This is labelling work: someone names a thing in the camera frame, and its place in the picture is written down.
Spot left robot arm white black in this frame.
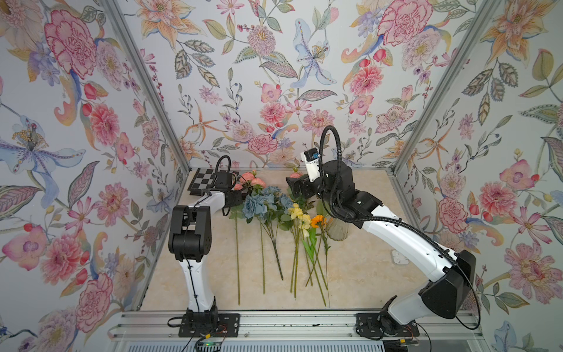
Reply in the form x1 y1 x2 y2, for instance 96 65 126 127
168 170 243 331

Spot aluminium front rail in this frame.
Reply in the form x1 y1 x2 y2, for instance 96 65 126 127
108 309 484 343

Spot blue flower bunch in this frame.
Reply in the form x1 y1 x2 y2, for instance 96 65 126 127
242 186 293 294

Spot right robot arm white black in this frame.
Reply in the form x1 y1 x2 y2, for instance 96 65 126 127
287 126 476 339

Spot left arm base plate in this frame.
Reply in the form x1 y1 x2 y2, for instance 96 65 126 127
178 307 240 338

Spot clear glass vase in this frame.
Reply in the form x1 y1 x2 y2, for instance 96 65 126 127
325 217 350 241

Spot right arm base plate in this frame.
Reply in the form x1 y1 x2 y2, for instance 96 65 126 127
355 312 420 340

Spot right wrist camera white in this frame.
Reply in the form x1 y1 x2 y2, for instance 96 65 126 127
301 148 320 182

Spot yellow flower bunch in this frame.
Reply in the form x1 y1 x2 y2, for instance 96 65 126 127
280 203 312 299

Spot black white checkerboard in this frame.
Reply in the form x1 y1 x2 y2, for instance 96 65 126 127
187 168 214 196

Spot white wall socket plate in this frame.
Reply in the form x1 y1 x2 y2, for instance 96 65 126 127
391 249 410 265

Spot orange and red flower stems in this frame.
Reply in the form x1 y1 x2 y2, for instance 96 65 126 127
303 201 334 308

